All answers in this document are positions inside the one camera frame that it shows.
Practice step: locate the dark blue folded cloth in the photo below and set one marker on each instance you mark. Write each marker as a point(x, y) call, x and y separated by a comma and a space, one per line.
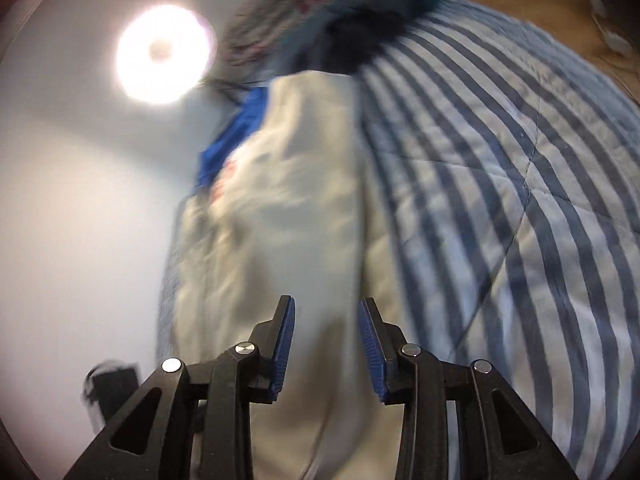
point(360, 25)

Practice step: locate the folded floral quilt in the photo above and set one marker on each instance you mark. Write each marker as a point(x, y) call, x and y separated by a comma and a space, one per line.
point(260, 25)

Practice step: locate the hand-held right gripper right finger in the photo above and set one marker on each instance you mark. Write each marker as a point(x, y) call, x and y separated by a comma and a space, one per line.
point(372, 350)

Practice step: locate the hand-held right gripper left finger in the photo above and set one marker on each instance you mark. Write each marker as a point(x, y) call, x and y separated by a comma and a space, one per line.
point(282, 345)

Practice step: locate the blue striped blanket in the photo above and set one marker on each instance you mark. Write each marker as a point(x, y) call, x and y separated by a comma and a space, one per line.
point(475, 210)

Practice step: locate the beige and blue jacket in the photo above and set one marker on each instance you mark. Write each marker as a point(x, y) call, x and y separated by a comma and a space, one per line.
point(300, 210)

